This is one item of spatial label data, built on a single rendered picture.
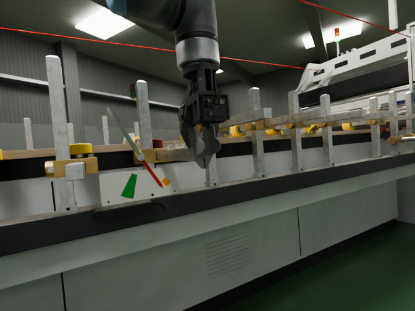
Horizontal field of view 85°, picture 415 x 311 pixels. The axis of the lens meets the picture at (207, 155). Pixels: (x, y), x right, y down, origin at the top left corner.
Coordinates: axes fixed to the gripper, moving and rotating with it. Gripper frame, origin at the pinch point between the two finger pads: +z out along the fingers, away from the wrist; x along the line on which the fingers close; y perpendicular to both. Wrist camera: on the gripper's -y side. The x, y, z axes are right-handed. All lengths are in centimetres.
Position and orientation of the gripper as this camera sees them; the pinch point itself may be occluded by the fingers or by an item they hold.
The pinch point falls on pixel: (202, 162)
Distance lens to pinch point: 50.7
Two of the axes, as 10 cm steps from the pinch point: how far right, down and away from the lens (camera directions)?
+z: 0.8, 10.0, 0.3
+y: 4.7, -0.1, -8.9
